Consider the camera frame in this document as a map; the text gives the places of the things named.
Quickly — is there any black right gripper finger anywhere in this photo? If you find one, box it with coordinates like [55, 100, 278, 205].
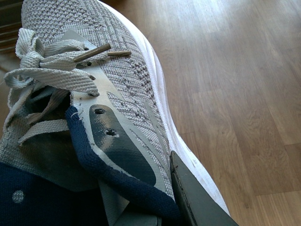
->
[170, 151, 237, 226]

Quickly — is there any grey knit sneaker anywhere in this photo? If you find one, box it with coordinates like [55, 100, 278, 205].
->
[0, 0, 229, 226]

